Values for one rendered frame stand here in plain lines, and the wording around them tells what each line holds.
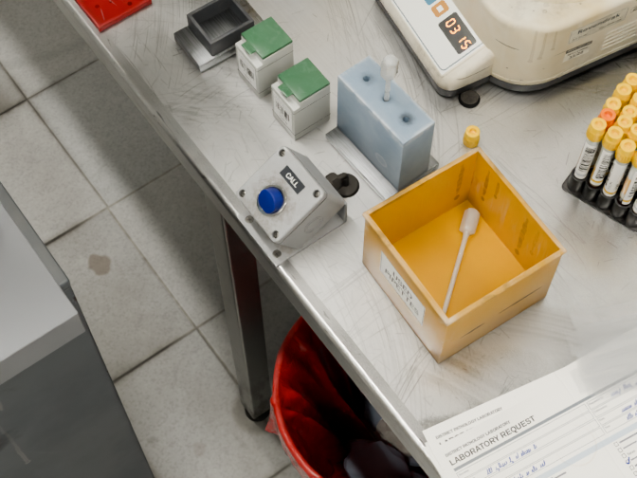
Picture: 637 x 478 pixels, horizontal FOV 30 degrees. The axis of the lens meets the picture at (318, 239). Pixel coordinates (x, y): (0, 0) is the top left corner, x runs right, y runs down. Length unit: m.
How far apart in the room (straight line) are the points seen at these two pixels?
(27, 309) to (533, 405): 0.48
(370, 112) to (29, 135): 1.29
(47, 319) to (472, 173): 0.43
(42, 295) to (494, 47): 0.52
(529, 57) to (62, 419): 0.68
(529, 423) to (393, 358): 0.14
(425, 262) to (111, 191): 1.17
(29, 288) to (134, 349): 0.97
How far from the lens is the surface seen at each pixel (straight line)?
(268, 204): 1.13
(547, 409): 1.12
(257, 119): 1.26
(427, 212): 1.17
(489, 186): 1.15
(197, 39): 1.31
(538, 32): 1.21
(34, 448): 1.48
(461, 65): 1.26
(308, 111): 1.22
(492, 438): 1.10
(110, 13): 1.36
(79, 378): 1.39
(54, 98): 2.40
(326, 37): 1.32
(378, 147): 1.18
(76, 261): 2.20
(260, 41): 1.24
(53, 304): 1.14
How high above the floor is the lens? 1.93
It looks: 62 degrees down
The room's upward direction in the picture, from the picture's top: straight up
